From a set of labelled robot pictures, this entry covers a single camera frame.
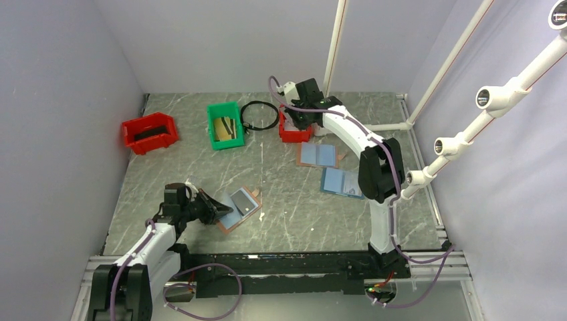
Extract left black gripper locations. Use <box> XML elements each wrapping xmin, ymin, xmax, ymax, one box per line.
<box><xmin>181</xmin><ymin>189</ymin><xmax>233</xmax><ymax>225</ymax></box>

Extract dark grey credit card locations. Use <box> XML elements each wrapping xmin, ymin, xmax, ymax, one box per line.
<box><xmin>231</xmin><ymin>188</ymin><xmax>259</xmax><ymax>217</ymax></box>

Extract brown card holder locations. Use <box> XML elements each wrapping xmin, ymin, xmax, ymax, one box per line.
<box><xmin>217</xmin><ymin>186</ymin><xmax>262</xmax><ymax>234</ymax></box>
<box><xmin>296</xmin><ymin>142</ymin><xmax>346</xmax><ymax>168</ymax></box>

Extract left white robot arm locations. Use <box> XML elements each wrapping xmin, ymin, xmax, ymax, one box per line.
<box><xmin>87</xmin><ymin>183</ymin><xmax>233</xmax><ymax>320</ymax></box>

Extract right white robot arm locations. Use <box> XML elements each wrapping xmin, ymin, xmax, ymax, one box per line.
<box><xmin>276</xmin><ymin>78</ymin><xmax>404</xmax><ymax>278</ymax></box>

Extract blue card holder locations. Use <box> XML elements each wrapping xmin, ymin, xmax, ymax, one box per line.
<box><xmin>320</xmin><ymin>167</ymin><xmax>364</xmax><ymax>199</ymax></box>

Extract gold card in green bin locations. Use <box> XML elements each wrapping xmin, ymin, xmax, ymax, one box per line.
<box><xmin>213</xmin><ymin>116</ymin><xmax>237</xmax><ymax>141</ymax></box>

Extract black cards in left bin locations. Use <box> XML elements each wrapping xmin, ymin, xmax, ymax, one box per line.
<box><xmin>134</xmin><ymin>125</ymin><xmax>169</xmax><ymax>141</ymax></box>

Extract right red bin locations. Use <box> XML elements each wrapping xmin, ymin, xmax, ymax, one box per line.
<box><xmin>278</xmin><ymin>104</ymin><xmax>313</xmax><ymax>143</ymax></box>

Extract red bin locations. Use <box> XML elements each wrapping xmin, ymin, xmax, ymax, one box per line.
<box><xmin>121</xmin><ymin>112</ymin><xmax>179</xmax><ymax>155</ymax></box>
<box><xmin>278</xmin><ymin>104</ymin><xmax>313</xmax><ymax>143</ymax></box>

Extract green bin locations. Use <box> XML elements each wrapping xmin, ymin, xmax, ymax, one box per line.
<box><xmin>207</xmin><ymin>101</ymin><xmax>245</xmax><ymax>150</ymax></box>

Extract left red bin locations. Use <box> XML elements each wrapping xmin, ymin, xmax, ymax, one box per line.
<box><xmin>121</xmin><ymin>112</ymin><xmax>179</xmax><ymax>155</ymax></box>

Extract black base bar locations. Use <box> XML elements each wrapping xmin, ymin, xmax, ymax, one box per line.
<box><xmin>169</xmin><ymin>249</ymin><xmax>411</xmax><ymax>298</ymax></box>

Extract black cable loop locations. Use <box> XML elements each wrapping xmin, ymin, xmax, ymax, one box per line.
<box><xmin>240</xmin><ymin>100</ymin><xmax>280</xmax><ymax>132</ymax></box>

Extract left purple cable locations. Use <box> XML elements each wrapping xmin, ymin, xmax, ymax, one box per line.
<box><xmin>108</xmin><ymin>219</ymin><xmax>243</xmax><ymax>321</ymax></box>

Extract purple cable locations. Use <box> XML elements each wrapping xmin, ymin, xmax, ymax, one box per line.
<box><xmin>267</xmin><ymin>75</ymin><xmax>456</xmax><ymax>310</ymax></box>
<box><xmin>108</xmin><ymin>219</ymin><xmax>243</xmax><ymax>321</ymax></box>

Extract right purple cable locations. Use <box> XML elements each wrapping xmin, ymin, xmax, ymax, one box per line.
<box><xmin>267</xmin><ymin>75</ymin><xmax>456</xmax><ymax>310</ymax></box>

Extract white pvc pipe frame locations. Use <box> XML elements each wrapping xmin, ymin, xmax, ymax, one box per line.
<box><xmin>332</xmin><ymin>1</ymin><xmax>566</xmax><ymax>208</ymax></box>

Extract aluminium rail frame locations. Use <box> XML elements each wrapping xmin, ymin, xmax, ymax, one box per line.
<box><xmin>70</xmin><ymin>254</ymin><xmax>486</xmax><ymax>321</ymax></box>

